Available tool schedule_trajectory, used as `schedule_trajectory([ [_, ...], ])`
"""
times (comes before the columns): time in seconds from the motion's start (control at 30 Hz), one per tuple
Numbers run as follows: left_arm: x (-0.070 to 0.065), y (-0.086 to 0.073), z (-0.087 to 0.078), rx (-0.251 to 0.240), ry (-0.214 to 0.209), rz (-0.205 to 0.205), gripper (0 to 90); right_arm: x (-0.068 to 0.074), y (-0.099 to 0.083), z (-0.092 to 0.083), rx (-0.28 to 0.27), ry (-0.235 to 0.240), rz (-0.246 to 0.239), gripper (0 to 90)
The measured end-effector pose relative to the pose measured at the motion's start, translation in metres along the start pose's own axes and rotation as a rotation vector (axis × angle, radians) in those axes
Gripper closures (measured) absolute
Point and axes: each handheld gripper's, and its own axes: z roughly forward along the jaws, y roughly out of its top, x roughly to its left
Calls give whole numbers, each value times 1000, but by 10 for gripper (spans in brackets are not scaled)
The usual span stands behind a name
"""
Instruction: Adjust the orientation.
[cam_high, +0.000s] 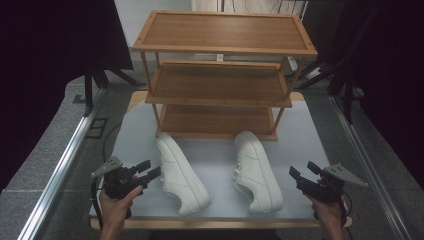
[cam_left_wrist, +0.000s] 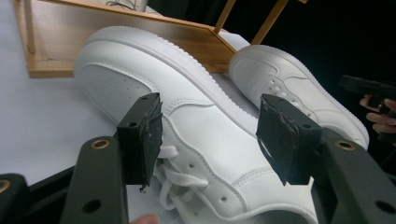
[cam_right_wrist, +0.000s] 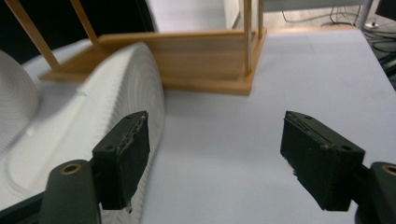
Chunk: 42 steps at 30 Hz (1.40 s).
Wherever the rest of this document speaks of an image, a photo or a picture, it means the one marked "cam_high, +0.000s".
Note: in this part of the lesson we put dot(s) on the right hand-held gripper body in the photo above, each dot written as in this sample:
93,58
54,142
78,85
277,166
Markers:
325,190

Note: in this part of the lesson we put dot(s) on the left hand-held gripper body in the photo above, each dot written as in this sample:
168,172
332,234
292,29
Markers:
116,181

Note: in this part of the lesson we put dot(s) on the white sneaker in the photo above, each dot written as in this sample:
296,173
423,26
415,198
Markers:
256,173
178,173

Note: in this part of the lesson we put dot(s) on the wooden three-tier shoe rack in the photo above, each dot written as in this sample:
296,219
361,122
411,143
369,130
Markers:
223,31

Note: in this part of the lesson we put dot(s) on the person's right hand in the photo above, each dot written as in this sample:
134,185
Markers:
328,213

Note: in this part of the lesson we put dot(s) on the person's left hand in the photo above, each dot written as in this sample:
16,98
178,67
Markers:
115,210

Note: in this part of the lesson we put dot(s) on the white table mat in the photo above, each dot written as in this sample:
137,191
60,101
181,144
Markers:
220,196

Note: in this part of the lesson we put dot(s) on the black metal stand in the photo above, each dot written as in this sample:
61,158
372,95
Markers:
348,100
88,90

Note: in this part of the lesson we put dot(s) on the dark curtain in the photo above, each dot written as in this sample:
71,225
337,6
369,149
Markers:
393,83
40,66

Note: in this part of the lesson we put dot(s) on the metal floor rail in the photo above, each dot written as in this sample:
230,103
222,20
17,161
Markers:
370,160
63,163

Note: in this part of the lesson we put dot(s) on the black floor socket frame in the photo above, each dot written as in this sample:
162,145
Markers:
89,131

